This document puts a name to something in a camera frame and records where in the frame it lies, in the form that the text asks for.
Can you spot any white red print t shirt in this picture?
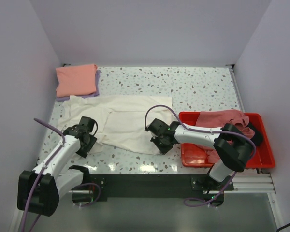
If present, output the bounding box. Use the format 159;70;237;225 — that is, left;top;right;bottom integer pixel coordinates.
57;95;172;155

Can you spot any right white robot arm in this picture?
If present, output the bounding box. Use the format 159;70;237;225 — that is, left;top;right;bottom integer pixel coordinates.
145;119;257;190

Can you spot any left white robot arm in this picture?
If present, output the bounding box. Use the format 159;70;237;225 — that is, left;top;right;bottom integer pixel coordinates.
17;116;98;217

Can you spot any red plastic bin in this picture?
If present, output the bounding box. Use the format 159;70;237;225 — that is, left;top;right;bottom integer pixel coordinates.
179;112;275;169

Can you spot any folded lavender t shirt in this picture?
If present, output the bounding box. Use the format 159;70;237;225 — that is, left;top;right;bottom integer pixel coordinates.
56;70;101;102

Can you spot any folded salmon pink t shirt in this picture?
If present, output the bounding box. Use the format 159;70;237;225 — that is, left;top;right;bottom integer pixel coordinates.
56;64;98;98

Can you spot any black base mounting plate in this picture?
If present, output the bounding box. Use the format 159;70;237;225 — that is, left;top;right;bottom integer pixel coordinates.
72;173;225;206

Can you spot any pink t shirt in bin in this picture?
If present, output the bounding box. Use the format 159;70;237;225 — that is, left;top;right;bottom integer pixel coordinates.
195;109;256;165

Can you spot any black t shirt in bin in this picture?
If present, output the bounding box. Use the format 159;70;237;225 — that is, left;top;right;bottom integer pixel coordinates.
247;122;263;146

